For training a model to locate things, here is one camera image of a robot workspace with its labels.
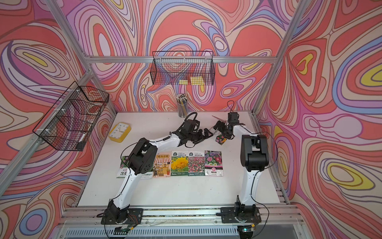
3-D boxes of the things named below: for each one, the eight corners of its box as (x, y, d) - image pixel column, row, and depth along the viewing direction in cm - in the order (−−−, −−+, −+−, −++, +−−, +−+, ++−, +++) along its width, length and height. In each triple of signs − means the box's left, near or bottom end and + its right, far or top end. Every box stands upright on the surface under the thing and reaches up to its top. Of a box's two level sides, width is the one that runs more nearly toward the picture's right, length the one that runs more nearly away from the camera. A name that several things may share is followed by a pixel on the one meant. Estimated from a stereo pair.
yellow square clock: (109, 139, 106) (107, 136, 103) (121, 125, 115) (118, 122, 112) (121, 143, 105) (119, 139, 101) (132, 128, 113) (130, 124, 110)
